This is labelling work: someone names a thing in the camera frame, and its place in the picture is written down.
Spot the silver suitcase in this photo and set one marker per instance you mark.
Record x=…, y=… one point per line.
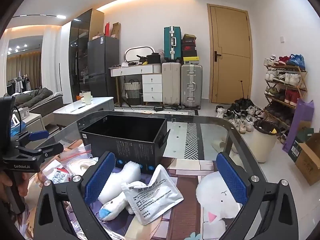
x=191, y=85

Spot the red logo shoe box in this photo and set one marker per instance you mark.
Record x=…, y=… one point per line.
x=188, y=48

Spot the tan wooden door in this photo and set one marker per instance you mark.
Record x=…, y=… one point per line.
x=230, y=55

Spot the white medicine packet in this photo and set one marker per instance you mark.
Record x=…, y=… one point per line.
x=152, y=197

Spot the grey sofa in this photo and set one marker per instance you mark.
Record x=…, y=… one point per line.
x=37, y=100

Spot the white coffee table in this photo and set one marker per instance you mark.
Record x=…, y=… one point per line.
x=95, y=105

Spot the small white box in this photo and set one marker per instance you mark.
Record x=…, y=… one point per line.
x=23, y=113

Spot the clear plastic bag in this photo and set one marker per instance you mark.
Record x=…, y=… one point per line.
x=112, y=233

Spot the purple bag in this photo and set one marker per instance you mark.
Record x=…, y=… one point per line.
x=297, y=122

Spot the dark grey fridge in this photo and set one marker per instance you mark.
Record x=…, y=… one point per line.
x=102, y=60

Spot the printed table mat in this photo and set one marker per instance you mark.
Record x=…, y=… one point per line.
x=190, y=205

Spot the white foam piece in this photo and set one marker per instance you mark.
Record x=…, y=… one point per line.
x=120, y=180

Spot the beige suitcase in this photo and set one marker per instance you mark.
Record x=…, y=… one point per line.
x=171, y=85

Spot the small labelled plastic packet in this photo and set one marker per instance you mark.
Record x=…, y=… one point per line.
x=56, y=176

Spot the cream trash bin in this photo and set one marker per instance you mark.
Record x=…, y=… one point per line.
x=265, y=145

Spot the dark glass wardrobe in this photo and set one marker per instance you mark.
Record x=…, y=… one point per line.
x=78, y=50

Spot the wooden shoe rack with shoes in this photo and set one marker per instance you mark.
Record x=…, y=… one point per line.
x=287, y=78

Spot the white dresser with drawers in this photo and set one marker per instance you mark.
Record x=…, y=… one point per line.
x=152, y=82

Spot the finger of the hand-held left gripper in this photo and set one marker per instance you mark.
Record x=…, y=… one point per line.
x=47, y=150
x=37, y=135

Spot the woven laundry basket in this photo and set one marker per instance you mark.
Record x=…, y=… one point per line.
x=132, y=91

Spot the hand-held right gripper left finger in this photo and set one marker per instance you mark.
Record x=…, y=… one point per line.
x=100, y=177

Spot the white side table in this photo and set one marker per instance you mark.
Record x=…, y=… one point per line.
x=32, y=125

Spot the teal suitcase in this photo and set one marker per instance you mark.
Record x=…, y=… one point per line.
x=170, y=42

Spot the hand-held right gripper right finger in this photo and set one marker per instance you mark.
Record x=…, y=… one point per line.
x=232, y=177

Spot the brown carton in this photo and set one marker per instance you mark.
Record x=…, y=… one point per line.
x=115, y=30

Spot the green box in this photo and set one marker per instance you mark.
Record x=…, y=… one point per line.
x=298, y=142

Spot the person's left hand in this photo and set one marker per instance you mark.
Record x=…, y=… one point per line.
x=25, y=183

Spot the pile of shoes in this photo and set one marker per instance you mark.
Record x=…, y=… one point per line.
x=240, y=120

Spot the black umbrella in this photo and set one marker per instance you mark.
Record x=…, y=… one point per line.
x=243, y=102

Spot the black shoe box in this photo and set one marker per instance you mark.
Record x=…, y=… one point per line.
x=188, y=42
x=189, y=54

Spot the open cardboard box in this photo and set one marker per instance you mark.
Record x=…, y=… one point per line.
x=308, y=162

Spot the orange and white item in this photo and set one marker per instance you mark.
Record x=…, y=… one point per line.
x=80, y=97

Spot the clear zip bag red stripe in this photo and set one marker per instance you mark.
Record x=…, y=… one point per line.
x=77, y=155

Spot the clothes rack with garments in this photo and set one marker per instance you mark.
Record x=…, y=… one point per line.
x=20, y=83

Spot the olive shoe box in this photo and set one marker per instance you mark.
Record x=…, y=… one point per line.
x=189, y=36

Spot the white cup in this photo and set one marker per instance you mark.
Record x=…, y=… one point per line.
x=87, y=98

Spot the black cardboard box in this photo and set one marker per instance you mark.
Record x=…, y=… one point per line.
x=130, y=151

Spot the black bag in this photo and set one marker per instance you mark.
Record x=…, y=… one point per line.
x=153, y=58

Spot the oval mirror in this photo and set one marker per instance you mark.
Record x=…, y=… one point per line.
x=135, y=52

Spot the yellow shoe box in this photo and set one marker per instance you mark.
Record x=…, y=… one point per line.
x=191, y=60

